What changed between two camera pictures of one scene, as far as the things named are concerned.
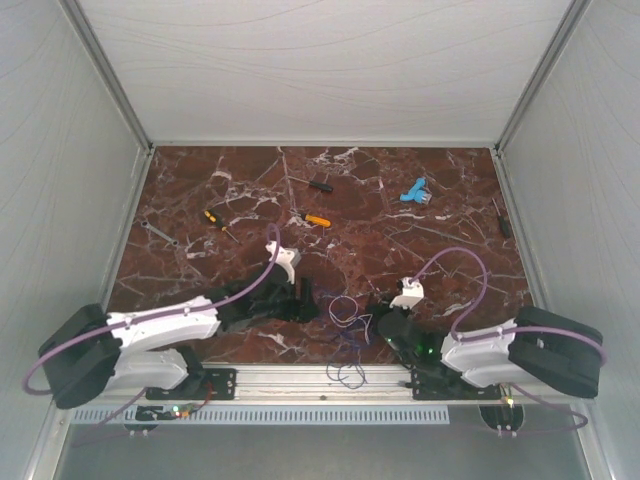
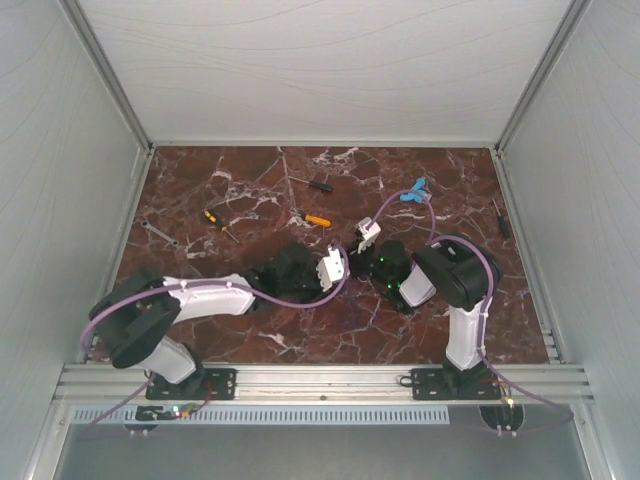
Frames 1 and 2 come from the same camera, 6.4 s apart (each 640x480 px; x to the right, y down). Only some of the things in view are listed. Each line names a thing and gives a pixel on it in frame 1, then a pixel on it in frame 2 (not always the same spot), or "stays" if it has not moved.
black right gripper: (380, 315) → (354, 260)
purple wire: (351, 375) → (353, 312)
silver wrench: (145, 224) stays
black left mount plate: (205, 384) stays
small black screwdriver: (502, 221) stays
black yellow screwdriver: (218, 223) stays
